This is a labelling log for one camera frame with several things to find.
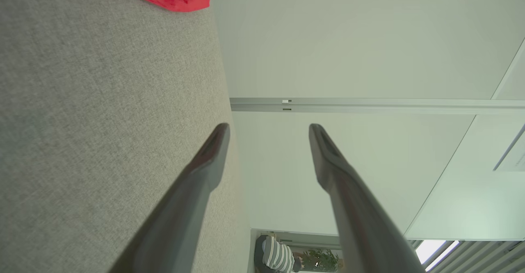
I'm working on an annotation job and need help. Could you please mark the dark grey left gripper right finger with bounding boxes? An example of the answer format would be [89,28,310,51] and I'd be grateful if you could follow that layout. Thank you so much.
[308,123,426,273]

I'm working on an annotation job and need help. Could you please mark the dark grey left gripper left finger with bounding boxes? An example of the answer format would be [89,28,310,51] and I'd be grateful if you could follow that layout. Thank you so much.
[109,123,231,273]

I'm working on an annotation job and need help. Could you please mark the green potted plant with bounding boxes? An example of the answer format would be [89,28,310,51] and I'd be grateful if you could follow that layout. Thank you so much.
[301,248,340,273]

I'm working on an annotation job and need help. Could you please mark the person in striped shirt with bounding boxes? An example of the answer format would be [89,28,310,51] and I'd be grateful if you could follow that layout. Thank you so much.
[254,235,302,273]

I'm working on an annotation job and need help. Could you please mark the grey window blinds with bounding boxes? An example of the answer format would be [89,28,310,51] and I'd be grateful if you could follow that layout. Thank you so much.
[409,240,525,273]

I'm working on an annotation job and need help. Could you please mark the grey fabric sofa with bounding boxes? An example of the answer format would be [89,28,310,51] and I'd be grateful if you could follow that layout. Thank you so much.
[0,0,253,273]

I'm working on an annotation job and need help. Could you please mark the grey aluminium wall rail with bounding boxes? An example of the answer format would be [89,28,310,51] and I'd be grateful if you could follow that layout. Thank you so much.
[230,97,525,115]

